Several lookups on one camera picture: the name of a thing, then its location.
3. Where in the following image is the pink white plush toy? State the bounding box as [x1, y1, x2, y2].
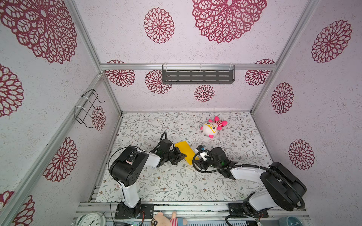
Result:
[200, 116, 228, 138]

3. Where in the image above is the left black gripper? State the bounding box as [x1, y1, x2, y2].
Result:
[164, 146, 186, 165]

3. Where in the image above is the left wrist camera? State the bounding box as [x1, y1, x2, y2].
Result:
[158, 139, 173, 153]

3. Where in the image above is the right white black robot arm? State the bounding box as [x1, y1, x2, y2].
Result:
[192, 145, 307, 217]

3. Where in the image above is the white analog alarm clock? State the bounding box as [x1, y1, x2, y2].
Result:
[75, 212, 107, 226]

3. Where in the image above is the yellow square paper sheet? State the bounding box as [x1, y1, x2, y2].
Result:
[175, 141, 196, 165]

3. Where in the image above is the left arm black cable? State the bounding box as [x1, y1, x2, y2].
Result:
[108, 131, 168, 221]

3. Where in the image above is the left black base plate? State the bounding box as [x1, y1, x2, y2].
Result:
[114, 203, 155, 219]

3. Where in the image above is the black wire wall rack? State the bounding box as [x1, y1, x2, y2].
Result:
[74, 89, 107, 131]

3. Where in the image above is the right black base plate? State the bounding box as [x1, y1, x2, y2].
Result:
[228, 202, 269, 218]

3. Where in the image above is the pig plush striped shirt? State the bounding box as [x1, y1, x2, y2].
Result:
[150, 211, 188, 226]

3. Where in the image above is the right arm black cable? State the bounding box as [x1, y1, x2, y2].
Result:
[192, 150, 306, 226]

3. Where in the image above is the teal round clock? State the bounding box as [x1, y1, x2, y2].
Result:
[279, 216, 303, 226]

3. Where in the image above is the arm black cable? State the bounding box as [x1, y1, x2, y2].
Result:
[108, 131, 168, 221]
[192, 150, 306, 226]

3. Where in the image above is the dark grey wall shelf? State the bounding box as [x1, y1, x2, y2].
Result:
[161, 65, 236, 85]

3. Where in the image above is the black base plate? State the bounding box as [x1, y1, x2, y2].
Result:
[228, 202, 269, 218]
[114, 203, 155, 219]

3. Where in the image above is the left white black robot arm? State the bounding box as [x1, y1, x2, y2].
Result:
[108, 142, 186, 209]

